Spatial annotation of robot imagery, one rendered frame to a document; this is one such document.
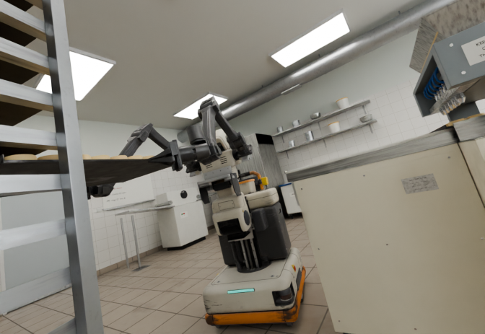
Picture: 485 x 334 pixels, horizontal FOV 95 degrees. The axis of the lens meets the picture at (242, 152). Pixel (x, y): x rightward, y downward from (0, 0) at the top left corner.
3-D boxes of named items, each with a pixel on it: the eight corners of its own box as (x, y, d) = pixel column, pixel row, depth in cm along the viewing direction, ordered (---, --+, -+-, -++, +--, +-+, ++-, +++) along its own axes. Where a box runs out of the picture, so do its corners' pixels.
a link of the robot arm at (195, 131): (223, 155, 88) (204, 164, 89) (214, 130, 91) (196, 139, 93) (210, 148, 76) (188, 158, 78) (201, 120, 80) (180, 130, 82)
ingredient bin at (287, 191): (287, 220, 481) (278, 185, 494) (297, 213, 535) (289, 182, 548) (312, 217, 454) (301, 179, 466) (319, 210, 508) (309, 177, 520)
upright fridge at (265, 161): (293, 214, 543) (271, 135, 576) (276, 224, 468) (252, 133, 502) (247, 221, 619) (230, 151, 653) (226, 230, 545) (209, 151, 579)
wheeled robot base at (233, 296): (240, 280, 210) (234, 254, 214) (307, 274, 190) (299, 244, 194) (204, 330, 147) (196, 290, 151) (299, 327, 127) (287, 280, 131)
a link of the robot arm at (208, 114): (219, 105, 119) (202, 115, 121) (214, 97, 115) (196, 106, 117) (225, 159, 86) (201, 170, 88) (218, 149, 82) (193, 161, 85)
